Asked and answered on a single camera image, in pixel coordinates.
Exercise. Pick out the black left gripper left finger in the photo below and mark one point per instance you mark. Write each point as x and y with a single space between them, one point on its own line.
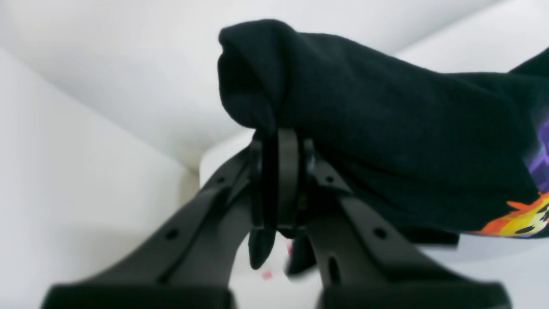
187 263

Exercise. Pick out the black printed T-shirt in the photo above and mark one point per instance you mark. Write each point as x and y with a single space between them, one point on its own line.
436 154

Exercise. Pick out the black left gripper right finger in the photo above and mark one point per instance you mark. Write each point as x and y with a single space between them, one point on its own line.
365 263

